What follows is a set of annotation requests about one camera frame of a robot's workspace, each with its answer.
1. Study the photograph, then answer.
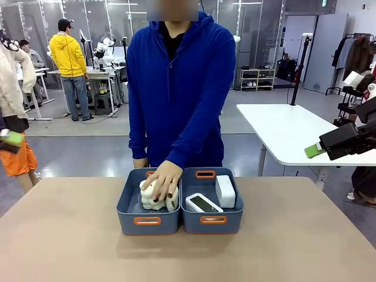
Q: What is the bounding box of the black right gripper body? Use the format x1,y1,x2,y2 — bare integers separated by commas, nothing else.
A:
353,96,376,154

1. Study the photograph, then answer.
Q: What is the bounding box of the white digital clock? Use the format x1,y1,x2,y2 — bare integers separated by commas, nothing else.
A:
184,193,224,214
215,174,237,209

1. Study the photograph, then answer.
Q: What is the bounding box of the cream plush toy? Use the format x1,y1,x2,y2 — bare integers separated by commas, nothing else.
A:
139,177,180,213

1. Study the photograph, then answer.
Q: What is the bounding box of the person's left forearm blue sleeve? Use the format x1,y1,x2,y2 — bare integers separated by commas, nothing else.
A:
169,117,220,171

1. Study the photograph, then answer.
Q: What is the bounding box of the person's right forearm blue sleeve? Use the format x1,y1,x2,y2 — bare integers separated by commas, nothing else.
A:
128,117,149,161

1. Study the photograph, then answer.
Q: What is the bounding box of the person's left hand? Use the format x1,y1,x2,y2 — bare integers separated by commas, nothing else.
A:
145,159,184,202

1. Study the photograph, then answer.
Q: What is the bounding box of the black utility cart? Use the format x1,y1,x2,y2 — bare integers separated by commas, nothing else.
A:
333,86,365,127

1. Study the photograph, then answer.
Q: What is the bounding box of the person in dark trousers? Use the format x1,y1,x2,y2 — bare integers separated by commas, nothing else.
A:
346,166,376,206

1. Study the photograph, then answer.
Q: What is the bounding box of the white table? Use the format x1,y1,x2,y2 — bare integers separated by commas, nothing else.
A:
236,103,376,177

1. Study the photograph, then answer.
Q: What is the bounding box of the person in beige jacket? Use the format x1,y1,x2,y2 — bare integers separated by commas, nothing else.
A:
0,29,41,193

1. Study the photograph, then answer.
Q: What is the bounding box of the clothes rack with coats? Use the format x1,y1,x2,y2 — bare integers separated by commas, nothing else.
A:
325,32,376,96

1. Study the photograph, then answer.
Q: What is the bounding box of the black tripod stand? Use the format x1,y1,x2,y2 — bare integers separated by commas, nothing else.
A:
290,32,313,106

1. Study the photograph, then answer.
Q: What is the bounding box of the white desk with metal legs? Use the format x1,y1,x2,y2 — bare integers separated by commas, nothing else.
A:
17,67,55,121

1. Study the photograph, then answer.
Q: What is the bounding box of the seated person in grey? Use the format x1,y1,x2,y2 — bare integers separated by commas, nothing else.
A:
19,39,46,106

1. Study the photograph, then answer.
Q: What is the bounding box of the grey step stool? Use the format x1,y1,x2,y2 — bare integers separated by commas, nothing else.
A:
93,93,113,116

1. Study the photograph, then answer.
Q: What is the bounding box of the person in yellow hoodie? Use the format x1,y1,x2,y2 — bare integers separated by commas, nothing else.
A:
49,18,95,122

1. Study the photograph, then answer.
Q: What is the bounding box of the wooden shoe rack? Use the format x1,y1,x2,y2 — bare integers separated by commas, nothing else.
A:
240,68,277,92

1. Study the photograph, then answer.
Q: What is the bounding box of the grey workbench desk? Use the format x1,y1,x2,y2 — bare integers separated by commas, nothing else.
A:
48,67,127,115

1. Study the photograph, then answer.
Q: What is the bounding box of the small white background robot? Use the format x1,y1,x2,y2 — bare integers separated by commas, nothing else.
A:
93,36,118,71

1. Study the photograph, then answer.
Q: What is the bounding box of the person in blue hoodie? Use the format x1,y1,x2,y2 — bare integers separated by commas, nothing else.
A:
126,0,237,170

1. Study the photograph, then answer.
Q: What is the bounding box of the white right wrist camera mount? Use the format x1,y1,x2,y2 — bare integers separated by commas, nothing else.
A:
343,70,376,99

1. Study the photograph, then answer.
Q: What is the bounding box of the blue basket with orange handles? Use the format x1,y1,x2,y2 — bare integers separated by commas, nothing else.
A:
180,166,244,235
116,167,182,236

